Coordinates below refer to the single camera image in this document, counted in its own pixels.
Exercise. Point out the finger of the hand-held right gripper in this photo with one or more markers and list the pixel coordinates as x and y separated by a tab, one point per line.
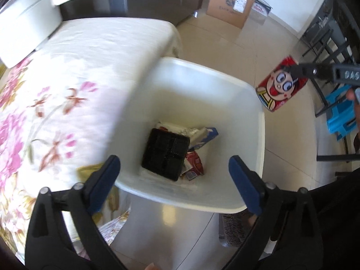
309	70

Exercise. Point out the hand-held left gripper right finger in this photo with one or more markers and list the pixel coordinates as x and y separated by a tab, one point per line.
244	185

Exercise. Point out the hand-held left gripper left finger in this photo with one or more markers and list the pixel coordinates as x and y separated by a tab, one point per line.
104	184

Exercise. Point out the red cartoon face packet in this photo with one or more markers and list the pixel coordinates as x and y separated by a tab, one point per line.
278	90

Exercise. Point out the red pink snack packet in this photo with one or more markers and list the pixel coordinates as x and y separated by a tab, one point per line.
195	163

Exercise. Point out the blue and white packet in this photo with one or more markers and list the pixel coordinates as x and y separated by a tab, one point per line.
209	135

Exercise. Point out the black plastic tray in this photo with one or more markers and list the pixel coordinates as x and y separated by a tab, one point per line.
166	154

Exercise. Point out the white printed snack packet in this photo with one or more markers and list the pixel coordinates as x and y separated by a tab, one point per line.
182	129

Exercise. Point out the white trash bin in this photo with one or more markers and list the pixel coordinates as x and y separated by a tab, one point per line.
197	90

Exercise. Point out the person's right hand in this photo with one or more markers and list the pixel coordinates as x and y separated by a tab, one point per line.
351	94

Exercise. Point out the person's left hand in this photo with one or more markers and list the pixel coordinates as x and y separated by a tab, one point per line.
150	266

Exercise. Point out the black metal chair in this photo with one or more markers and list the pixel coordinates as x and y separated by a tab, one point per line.
332	33

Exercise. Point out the blue plastic stool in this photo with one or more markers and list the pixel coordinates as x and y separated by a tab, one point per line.
339	118

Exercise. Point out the grey floor mat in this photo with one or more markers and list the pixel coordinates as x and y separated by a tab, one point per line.
233	230

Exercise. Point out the white bag with red print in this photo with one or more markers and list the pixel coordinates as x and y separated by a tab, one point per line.
261	7

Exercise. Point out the person's dark clothing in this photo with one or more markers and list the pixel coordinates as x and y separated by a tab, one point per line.
337	216

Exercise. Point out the labelled cardboard box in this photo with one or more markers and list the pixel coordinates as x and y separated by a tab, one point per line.
225	5

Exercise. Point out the floral tablecloth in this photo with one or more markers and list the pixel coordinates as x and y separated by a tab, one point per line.
84	62

